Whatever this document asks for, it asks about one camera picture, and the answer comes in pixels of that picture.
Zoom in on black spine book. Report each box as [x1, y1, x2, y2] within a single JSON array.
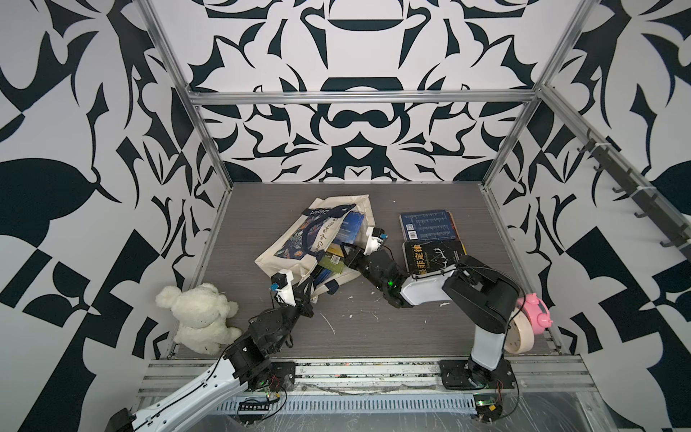
[[402, 239, 466, 275]]

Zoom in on green landscape cover book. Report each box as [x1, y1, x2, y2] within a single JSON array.
[[316, 210, 367, 276]]

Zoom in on blue classics book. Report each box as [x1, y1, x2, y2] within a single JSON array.
[[399, 210, 460, 241]]

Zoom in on cream canvas tote bag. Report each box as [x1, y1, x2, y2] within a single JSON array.
[[255, 194, 375, 283]]

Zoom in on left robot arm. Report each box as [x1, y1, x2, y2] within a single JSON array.
[[105, 277, 314, 431]]

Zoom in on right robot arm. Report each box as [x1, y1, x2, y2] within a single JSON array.
[[343, 244, 525, 372]]

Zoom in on white plush teddy bear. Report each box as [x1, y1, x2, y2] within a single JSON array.
[[155, 283, 242, 356]]

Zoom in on left electronics board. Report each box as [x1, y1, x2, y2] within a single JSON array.
[[236, 399, 280, 425]]

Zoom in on electronics board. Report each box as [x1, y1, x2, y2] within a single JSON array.
[[473, 394, 503, 423], [236, 399, 280, 425]]

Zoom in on beige round clock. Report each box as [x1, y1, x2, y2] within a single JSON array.
[[504, 313, 534, 355]]

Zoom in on pink alarm clock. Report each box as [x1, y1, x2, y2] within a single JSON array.
[[522, 293, 552, 335]]

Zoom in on right electronics board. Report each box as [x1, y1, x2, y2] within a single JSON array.
[[473, 394, 503, 423]]

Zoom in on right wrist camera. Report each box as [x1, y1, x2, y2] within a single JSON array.
[[365, 226, 388, 256]]

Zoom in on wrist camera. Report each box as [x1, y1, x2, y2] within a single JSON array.
[[365, 226, 388, 256], [270, 269, 296, 307]]

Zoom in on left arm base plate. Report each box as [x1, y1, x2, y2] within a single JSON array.
[[248, 361, 297, 392]]

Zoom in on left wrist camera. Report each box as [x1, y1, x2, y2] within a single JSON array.
[[270, 269, 296, 307]]

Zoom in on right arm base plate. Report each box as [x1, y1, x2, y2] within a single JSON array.
[[438, 356, 516, 391]]

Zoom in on aluminium front rail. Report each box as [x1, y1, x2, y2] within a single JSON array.
[[137, 356, 597, 398]]

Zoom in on black wall hook rack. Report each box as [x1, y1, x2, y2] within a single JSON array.
[[576, 129, 690, 260]]

